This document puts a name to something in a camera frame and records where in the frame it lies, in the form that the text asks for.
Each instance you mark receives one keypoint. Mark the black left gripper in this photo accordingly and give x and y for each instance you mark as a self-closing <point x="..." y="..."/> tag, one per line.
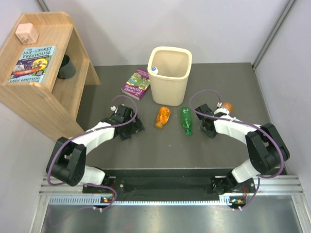
<point x="136" y="126"/>

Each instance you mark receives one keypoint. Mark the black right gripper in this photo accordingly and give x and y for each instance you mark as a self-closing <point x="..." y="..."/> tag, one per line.
<point x="211" y="134"/>

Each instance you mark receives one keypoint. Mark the green plastic bottle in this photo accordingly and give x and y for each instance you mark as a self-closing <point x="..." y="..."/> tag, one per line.
<point x="186" y="120"/>

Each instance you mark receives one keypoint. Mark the orange bottle white cap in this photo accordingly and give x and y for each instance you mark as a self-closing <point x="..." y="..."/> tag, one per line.
<point x="228" y="106"/>

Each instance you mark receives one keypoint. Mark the small orange bottle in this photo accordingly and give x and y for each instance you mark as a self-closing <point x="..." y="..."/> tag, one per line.
<point x="162" y="117"/>

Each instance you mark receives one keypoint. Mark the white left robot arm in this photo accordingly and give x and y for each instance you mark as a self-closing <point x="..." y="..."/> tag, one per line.
<point x="68" y="159"/>

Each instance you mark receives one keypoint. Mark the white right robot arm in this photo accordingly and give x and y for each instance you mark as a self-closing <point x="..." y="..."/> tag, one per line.
<point x="266" y="149"/>

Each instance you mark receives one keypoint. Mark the cream plastic bin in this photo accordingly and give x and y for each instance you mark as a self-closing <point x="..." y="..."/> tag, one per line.
<point x="174" y="65"/>

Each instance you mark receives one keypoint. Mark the purple Treehouse book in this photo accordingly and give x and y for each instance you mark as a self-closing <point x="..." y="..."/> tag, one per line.
<point x="137" y="85"/>

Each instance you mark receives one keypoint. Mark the dark grey cup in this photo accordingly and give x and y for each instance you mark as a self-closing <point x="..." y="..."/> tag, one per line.
<point x="67" y="69"/>

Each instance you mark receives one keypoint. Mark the wooden shelf unit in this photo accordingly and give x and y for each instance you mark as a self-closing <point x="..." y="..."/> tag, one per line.
<point x="52" y="106"/>

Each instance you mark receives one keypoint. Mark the blue Treehouse book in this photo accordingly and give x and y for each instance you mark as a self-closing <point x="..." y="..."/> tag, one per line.
<point x="34" y="64"/>

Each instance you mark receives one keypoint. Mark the pink cube block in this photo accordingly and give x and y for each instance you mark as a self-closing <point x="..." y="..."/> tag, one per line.
<point x="27" y="33"/>

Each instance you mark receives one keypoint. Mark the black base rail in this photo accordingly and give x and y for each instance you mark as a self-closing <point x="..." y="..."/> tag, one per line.
<point x="176" y="184"/>

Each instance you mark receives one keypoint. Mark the aluminium corner post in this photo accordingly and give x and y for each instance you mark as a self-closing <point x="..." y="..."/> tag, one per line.
<point x="274" y="31"/>

